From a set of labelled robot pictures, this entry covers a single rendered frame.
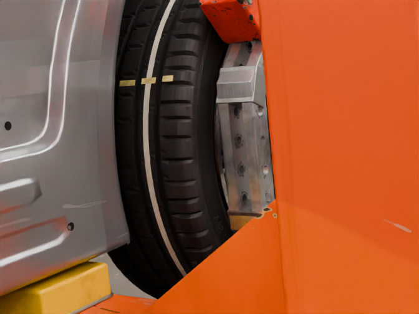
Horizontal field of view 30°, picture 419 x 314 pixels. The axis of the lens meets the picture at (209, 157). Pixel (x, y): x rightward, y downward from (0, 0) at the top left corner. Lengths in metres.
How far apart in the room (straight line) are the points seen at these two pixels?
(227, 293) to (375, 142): 0.25
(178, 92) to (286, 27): 0.44
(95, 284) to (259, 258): 0.35
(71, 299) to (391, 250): 0.50
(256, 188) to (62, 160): 0.29
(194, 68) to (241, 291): 0.43
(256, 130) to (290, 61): 0.42
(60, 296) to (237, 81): 0.39
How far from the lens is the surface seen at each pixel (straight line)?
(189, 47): 1.18
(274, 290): 0.82
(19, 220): 1.00
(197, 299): 0.88
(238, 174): 1.18
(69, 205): 1.06
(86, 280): 1.10
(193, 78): 1.16
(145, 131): 1.18
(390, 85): 0.70
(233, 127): 1.17
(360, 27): 0.71
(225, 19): 1.17
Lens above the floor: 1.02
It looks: 8 degrees down
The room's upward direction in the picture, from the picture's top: 6 degrees counter-clockwise
